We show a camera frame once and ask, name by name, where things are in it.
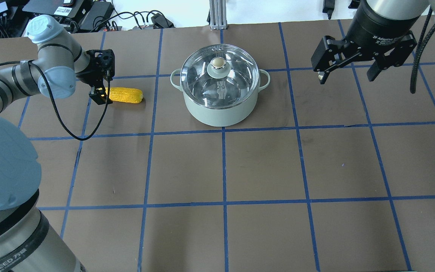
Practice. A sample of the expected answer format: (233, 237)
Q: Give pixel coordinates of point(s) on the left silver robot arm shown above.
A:
(28, 243)

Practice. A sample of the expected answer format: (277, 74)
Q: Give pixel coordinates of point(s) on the glass pot lid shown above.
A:
(219, 75)

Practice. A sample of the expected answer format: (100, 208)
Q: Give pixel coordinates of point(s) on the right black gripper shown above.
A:
(377, 24)

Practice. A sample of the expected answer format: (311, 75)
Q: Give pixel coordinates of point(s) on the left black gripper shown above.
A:
(85, 75)

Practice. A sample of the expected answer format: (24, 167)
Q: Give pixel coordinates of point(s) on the pale green cooking pot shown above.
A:
(224, 116)

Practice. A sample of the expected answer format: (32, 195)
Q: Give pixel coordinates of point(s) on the yellow corn cob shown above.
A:
(125, 95)

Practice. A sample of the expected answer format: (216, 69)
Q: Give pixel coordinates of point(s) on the black power brick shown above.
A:
(99, 11)

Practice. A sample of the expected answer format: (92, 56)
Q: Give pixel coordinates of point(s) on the aluminium frame post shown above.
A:
(217, 15)

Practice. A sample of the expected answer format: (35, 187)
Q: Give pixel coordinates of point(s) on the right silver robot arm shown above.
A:
(380, 32)

